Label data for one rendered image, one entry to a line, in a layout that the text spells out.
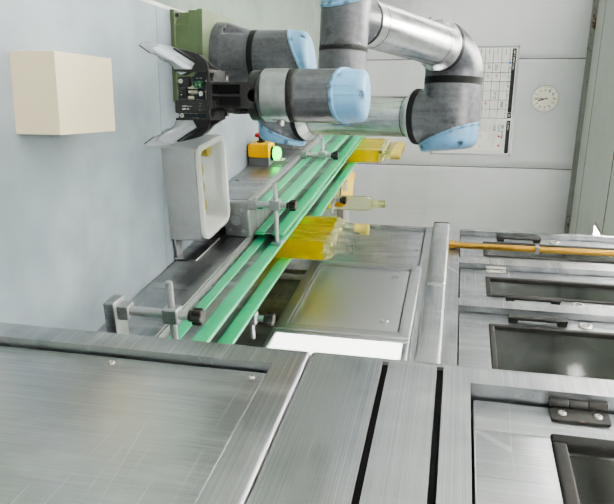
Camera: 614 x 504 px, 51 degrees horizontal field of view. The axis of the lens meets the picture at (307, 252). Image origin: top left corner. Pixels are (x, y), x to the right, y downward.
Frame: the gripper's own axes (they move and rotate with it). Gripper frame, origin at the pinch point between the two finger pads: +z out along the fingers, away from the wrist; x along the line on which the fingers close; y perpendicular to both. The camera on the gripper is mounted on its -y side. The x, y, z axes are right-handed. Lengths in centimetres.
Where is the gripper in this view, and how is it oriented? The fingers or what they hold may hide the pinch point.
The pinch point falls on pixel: (143, 95)
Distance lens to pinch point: 105.1
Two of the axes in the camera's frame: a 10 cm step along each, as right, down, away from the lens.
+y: -2.3, 2.2, -9.5
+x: -0.1, 9.7, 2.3
